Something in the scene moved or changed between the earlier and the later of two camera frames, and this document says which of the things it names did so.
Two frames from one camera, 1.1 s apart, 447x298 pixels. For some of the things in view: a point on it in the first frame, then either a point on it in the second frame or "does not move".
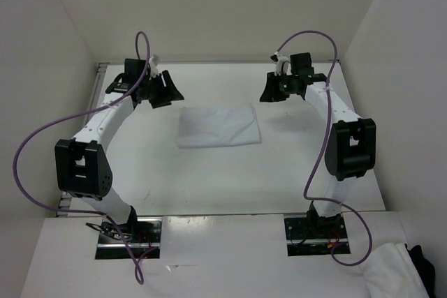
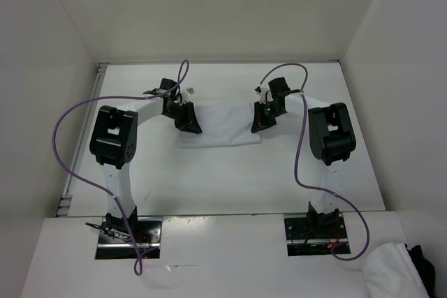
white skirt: x=229 y=125 does not move
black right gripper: x=270 y=93 to x=260 y=122
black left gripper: x=167 y=95 to x=189 y=123
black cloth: x=424 y=267 does not move
